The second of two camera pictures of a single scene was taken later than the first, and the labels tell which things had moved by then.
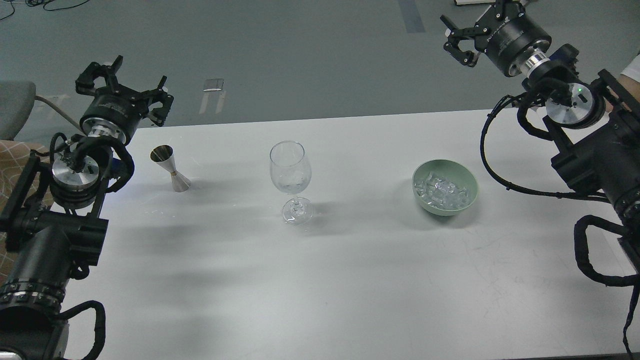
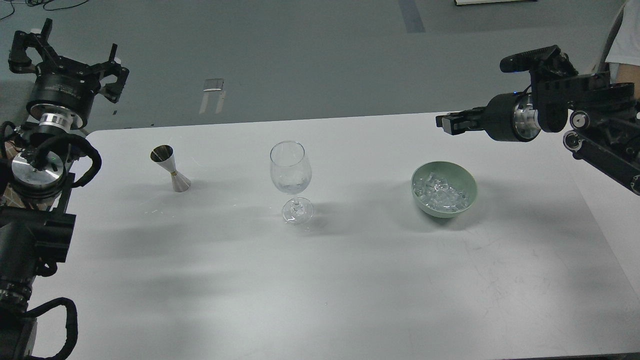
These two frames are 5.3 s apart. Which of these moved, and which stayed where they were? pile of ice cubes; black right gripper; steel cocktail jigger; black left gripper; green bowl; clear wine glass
Moved: black left gripper; black right gripper
Stayed: green bowl; clear wine glass; steel cocktail jigger; pile of ice cubes
